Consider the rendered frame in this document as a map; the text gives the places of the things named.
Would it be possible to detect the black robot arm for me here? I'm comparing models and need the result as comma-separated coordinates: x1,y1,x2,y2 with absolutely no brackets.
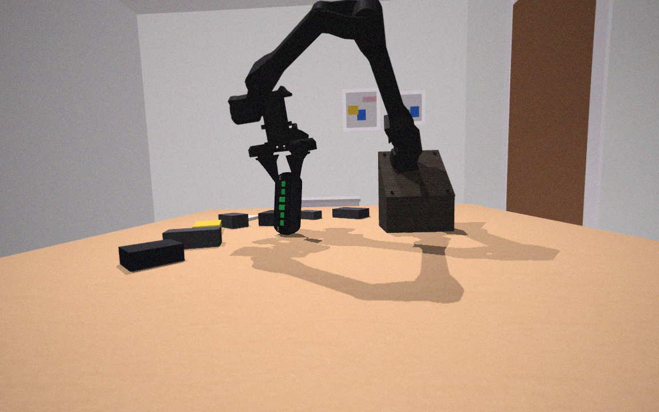
228,0,422,173

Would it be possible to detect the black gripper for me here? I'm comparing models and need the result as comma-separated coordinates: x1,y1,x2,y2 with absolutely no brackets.
248,117,317,183

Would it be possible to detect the yellow block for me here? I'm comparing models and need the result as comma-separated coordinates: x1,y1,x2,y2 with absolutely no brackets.
192,220,222,230

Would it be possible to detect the dark grey rounded unit with white label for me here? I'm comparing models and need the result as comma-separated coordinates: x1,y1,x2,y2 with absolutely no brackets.
273,172,302,235

